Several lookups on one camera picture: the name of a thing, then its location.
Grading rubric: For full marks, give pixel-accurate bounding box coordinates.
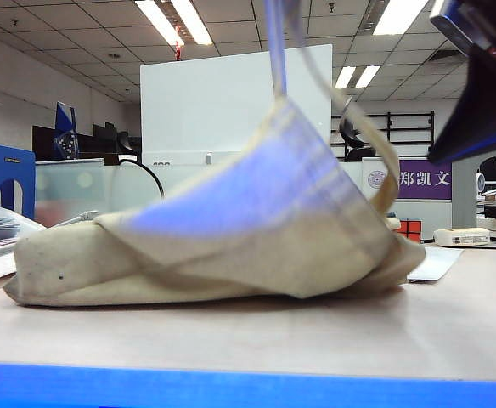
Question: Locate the blue foreground strip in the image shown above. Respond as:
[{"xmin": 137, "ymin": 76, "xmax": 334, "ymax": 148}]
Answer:
[{"xmin": 0, "ymin": 360, "xmax": 496, "ymax": 408}]

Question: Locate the frosted glass desk divider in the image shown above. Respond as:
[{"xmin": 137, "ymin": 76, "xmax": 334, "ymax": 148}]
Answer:
[{"xmin": 34, "ymin": 157, "xmax": 453, "ymax": 239}]

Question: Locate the black office chair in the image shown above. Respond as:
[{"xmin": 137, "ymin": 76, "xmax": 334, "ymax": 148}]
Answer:
[{"xmin": 339, "ymin": 116, "xmax": 375, "ymax": 162}]

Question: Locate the blue metal bookend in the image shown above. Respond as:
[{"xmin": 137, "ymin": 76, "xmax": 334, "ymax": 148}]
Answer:
[{"xmin": 0, "ymin": 143, "xmax": 37, "ymax": 221}]

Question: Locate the cream canvas tote bag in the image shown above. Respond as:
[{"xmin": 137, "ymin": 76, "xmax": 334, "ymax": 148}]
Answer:
[{"xmin": 3, "ymin": 0, "xmax": 427, "ymax": 307}]

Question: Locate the white paper sheet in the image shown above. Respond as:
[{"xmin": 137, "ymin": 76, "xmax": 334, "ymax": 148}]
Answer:
[{"xmin": 407, "ymin": 246, "xmax": 465, "ymax": 284}]

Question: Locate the black wall rack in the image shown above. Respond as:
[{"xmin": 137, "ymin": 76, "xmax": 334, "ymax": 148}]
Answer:
[{"xmin": 330, "ymin": 110, "xmax": 436, "ymax": 158}]

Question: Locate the curved black gooseneck cable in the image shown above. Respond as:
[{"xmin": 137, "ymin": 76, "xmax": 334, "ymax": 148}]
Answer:
[{"xmin": 118, "ymin": 159, "xmax": 165, "ymax": 199}]

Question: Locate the dark office furniture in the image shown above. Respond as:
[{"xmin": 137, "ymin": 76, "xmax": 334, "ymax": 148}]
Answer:
[{"xmin": 31, "ymin": 122, "xmax": 143, "ymax": 165}]

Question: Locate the ceiling fluorescent light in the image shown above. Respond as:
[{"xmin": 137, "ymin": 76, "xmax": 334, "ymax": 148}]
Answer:
[
  {"xmin": 335, "ymin": 65, "xmax": 380, "ymax": 89},
  {"xmin": 373, "ymin": 0, "xmax": 430, "ymax": 37},
  {"xmin": 135, "ymin": 0, "xmax": 214, "ymax": 47}
]

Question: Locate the purple and white name sign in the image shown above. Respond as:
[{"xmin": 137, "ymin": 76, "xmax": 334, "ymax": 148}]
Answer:
[{"xmin": 361, "ymin": 157, "xmax": 453, "ymax": 201}]

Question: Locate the colourful rubiks cube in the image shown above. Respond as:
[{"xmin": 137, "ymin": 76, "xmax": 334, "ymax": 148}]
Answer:
[{"xmin": 394, "ymin": 218, "xmax": 423, "ymax": 244}]

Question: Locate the white cable with plug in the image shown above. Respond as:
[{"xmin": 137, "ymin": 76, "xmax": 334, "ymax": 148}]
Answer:
[{"xmin": 48, "ymin": 210, "xmax": 100, "ymax": 229}]

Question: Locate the white wrapped eraser pack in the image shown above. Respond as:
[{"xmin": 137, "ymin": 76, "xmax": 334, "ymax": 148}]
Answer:
[{"xmin": 433, "ymin": 227, "xmax": 491, "ymax": 248}]

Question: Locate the grey metal bookend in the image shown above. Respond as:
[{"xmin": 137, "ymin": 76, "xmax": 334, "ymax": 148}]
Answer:
[{"xmin": 450, "ymin": 144, "xmax": 496, "ymax": 247}]

